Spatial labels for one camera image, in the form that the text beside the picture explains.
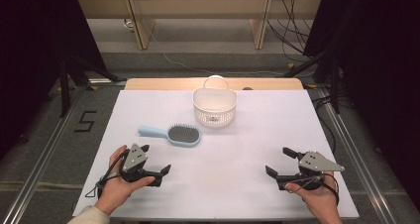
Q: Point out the wooden table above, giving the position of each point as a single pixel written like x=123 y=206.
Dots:
x=158 y=84

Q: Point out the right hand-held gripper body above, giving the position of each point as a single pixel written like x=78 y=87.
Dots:
x=317 y=163

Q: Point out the dark curtain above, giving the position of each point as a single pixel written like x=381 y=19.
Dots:
x=379 y=68
x=33 y=52

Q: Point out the black metal stand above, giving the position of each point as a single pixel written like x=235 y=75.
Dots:
x=335 y=85
x=64 y=85

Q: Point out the light blue hairbrush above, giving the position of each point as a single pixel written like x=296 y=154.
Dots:
x=183 y=134

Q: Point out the person's right hand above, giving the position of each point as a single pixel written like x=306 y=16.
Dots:
x=322 y=201

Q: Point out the aluminium floor rail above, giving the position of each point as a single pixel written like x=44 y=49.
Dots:
x=43 y=158
x=356 y=158

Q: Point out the person's left hand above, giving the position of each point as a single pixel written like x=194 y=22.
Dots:
x=114 y=187

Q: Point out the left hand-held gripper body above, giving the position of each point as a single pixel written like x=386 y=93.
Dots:
x=134 y=158

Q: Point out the white plastic basket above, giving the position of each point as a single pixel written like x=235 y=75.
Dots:
x=214 y=108

